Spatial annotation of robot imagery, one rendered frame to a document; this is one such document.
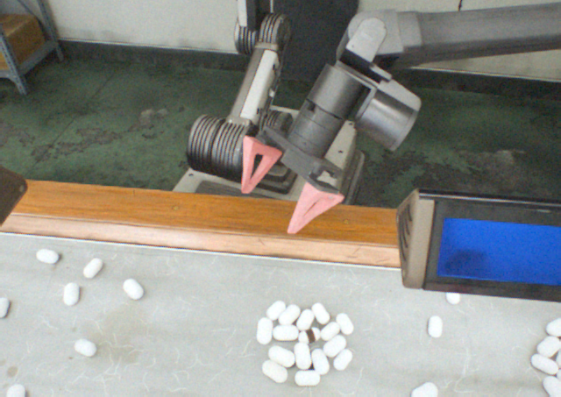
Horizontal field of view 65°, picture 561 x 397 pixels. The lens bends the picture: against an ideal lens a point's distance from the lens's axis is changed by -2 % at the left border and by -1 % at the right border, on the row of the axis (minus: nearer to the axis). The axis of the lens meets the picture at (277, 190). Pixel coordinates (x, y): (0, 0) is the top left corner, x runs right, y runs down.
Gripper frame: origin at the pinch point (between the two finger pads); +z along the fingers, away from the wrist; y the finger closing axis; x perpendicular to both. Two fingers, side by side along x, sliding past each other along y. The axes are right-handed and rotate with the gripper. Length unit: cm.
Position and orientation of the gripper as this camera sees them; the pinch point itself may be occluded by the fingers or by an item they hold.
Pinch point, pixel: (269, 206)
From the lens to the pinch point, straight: 59.7
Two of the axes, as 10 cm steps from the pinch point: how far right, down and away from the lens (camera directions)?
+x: -5.9, -1.1, -8.0
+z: -4.9, 8.4, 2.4
